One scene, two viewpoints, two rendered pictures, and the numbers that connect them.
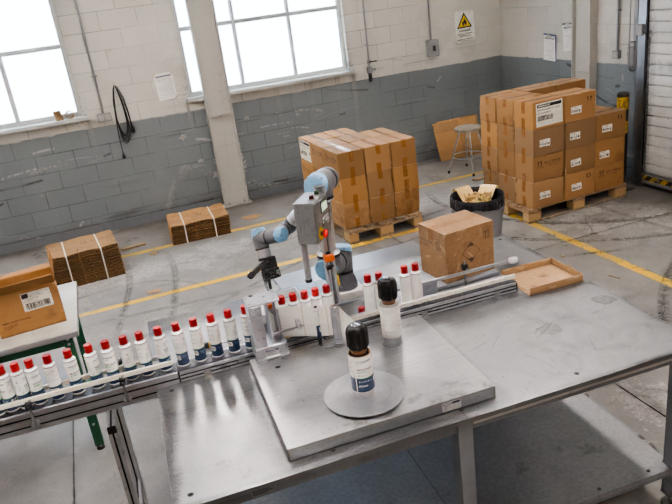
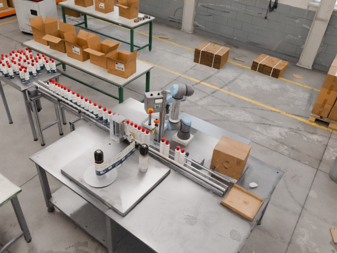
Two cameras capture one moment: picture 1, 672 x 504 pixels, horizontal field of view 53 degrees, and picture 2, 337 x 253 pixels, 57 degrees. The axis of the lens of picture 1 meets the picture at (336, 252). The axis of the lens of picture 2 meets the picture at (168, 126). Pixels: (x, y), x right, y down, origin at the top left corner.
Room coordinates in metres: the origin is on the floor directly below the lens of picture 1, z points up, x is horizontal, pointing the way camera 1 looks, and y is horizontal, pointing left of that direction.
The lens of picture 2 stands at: (1.30, -1.90, 3.01)
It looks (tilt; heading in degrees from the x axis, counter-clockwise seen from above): 37 degrees down; 49
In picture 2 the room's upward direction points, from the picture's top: 5 degrees clockwise
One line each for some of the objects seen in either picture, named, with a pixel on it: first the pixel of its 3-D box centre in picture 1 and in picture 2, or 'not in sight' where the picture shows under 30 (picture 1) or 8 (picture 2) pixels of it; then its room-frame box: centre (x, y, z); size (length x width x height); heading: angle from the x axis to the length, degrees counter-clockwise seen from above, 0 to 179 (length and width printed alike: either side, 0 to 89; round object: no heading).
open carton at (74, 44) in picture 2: not in sight; (78, 45); (3.20, 2.56, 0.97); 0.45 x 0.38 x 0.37; 21
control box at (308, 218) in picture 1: (312, 217); (154, 102); (2.84, 0.08, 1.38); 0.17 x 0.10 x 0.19; 160
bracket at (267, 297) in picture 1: (260, 298); (117, 118); (2.58, 0.34, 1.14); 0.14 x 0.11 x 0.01; 105
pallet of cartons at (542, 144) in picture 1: (551, 146); not in sight; (6.57, -2.28, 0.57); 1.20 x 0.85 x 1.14; 110
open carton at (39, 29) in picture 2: not in sight; (44, 30); (2.96, 3.41, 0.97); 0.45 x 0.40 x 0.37; 20
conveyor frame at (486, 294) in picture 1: (355, 324); (155, 152); (2.79, -0.04, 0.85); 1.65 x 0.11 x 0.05; 105
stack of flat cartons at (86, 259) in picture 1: (85, 259); (211, 54); (6.24, 2.44, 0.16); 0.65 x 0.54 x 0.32; 113
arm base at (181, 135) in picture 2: (342, 277); (184, 132); (3.20, -0.02, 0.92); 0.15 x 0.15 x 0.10
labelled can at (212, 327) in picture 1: (214, 335); (110, 118); (2.62, 0.57, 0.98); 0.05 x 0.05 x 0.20
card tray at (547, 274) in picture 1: (541, 275); (242, 201); (3.05, -1.00, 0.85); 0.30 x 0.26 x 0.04; 105
